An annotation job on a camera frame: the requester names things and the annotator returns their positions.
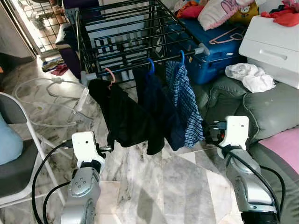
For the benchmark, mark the black garment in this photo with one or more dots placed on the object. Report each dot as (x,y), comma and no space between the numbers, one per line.
(124,116)

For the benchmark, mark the pink clothes hanger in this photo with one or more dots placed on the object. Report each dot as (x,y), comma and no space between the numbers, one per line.
(113,77)
(224,39)

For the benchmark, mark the blue clothes hanger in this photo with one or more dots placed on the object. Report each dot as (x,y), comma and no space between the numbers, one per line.
(182,56)
(152,65)

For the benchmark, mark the blue checked garment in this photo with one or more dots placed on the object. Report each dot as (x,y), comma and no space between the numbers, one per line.
(187,102)

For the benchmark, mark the grey green sofa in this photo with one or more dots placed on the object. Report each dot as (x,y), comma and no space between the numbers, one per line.
(261,112)

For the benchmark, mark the navy blue garment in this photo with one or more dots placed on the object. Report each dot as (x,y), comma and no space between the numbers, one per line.
(159,102)

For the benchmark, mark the crumpled white cloth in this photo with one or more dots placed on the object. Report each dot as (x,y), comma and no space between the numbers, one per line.
(252,77)

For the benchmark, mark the pink sofa cover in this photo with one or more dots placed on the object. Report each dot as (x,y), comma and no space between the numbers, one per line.
(282,147)

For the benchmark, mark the blue plastic storage box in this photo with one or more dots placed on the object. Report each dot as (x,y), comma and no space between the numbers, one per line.
(219,56)

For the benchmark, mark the black metal drying rack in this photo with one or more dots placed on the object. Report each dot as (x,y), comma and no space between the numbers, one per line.
(131,66)

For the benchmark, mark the grey white folding chair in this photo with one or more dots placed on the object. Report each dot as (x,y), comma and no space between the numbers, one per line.
(18,172)

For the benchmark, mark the purple armchair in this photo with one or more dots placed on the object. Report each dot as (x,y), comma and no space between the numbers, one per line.
(70,60)

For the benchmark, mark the light blue cushion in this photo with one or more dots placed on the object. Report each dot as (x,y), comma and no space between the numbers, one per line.
(9,144)

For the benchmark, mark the white plastic storage box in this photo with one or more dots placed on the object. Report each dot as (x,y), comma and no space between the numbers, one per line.
(271,46)

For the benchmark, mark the pink striped pillow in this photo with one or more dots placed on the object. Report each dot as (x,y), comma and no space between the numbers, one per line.
(219,14)

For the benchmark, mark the yellow pillow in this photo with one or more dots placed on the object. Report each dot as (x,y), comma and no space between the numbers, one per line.
(247,16)

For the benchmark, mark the red orange cloth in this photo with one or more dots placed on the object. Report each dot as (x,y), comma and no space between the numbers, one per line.
(191,10)

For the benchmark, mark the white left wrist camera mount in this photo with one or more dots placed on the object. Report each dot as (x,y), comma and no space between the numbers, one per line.
(84,147)

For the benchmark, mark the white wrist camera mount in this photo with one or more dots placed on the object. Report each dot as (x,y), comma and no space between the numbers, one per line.
(236,130)
(84,147)

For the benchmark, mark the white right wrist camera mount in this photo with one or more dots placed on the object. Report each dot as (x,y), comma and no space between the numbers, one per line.
(236,130)

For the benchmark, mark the white tubular floor frame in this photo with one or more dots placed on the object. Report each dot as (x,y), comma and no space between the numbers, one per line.
(83,98)

